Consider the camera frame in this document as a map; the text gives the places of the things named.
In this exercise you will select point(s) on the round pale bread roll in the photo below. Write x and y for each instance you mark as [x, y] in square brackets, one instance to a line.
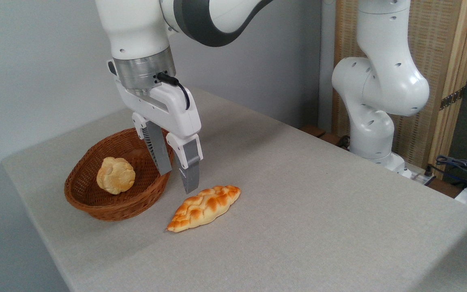
[116, 176]

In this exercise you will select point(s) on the brown wooden block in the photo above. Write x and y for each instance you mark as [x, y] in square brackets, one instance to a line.
[330, 138]
[312, 130]

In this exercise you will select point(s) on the braided golden bread loaf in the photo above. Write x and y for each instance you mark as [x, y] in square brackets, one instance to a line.
[203, 207]

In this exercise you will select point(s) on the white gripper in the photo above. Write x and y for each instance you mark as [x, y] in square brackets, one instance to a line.
[172, 111]

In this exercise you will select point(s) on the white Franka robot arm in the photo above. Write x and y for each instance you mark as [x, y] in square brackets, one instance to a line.
[379, 81]

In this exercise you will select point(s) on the wood and rattan folding screen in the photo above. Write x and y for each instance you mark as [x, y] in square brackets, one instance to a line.
[440, 40]

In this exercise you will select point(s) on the brown wicker basket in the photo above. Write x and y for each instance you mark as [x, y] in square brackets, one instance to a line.
[95, 202]

